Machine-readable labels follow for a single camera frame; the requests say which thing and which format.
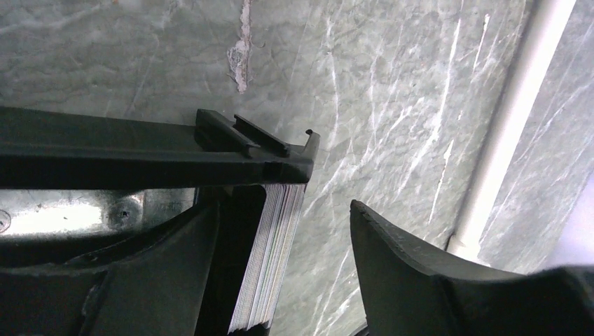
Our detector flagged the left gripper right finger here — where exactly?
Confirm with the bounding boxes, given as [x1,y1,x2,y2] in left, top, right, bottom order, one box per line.
[350,200,593,335]

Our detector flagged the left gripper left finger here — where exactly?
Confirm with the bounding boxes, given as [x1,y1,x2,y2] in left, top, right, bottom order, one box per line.
[1,201,219,335]

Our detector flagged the white card stack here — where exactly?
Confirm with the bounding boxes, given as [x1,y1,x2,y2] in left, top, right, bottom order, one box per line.
[228,184,306,334]

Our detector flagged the black plastic card bin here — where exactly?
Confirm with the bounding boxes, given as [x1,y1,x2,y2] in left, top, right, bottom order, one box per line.
[1,107,320,335]

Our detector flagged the white PVC pipe frame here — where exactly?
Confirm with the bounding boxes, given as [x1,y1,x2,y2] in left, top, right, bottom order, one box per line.
[446,1,575,263]

